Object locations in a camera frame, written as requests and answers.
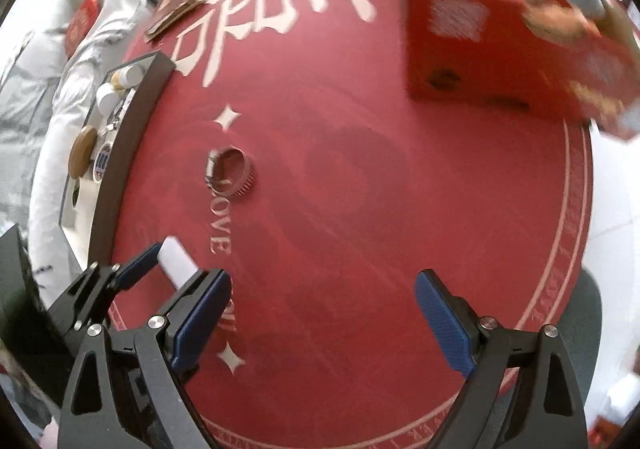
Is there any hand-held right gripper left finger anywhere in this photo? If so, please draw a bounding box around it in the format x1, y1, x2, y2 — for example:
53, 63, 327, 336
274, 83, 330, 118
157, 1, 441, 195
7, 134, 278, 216
57, 269, 233, 449

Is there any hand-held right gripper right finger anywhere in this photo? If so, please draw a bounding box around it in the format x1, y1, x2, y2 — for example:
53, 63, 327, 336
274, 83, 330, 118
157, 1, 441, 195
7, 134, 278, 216
415, 269, 588, 449

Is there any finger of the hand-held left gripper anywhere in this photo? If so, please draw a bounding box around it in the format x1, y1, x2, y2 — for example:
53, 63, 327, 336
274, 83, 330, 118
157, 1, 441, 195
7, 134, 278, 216
47, 244, 163, 337

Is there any white rectangular block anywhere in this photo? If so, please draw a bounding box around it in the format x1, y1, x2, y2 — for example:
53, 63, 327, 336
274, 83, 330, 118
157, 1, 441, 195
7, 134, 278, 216
157, 235, 201, 290

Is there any blue striped round badge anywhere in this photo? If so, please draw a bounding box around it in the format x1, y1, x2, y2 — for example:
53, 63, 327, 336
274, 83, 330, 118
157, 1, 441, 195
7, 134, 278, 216
92, 142, 115, 181

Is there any brown round spool disc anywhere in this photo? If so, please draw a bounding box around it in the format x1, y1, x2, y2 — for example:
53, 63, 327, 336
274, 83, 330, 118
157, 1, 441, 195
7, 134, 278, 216
69, 125, 98, 178

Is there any metal hose clamp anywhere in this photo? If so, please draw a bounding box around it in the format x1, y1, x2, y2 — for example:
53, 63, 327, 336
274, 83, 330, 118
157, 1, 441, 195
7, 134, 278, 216
204, 146, 258, 202

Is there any white shallow tray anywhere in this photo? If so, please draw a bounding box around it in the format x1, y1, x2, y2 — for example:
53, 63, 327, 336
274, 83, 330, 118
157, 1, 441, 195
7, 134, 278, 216
59, 49, 176, 255

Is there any white plastic bottle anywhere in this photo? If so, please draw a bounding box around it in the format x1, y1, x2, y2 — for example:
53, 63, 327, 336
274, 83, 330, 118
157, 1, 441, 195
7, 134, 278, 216
96, 82, 128, 112

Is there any yellow bottle white cap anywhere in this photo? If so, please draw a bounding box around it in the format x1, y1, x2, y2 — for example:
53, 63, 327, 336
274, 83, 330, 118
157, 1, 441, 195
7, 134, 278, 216
111, 66, 146, 90

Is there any dark grey stool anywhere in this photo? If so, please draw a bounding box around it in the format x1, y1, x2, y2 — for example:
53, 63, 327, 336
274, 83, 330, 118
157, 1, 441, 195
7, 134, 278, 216
550, 269, 603, 380

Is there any grey covered sofa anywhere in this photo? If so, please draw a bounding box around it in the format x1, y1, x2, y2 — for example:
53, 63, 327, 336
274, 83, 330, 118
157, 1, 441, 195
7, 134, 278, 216
0, 0, 171, 230

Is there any red embroidered cushion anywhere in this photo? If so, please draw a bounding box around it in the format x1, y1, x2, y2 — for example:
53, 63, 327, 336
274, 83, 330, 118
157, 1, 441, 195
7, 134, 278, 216
64, 0, 103, 57

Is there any red cardboard box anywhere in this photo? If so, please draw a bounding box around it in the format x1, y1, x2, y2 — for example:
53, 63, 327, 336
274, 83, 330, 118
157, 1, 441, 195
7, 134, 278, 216
402, 0, 640, 140

